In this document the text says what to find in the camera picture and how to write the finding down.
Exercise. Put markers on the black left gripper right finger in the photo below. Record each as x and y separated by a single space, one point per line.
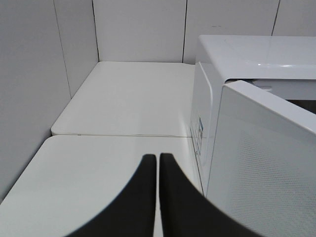
184 210

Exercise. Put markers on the white microwave door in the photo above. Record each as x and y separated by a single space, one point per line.
263 171

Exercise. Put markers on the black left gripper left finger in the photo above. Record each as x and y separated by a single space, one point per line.
108 204

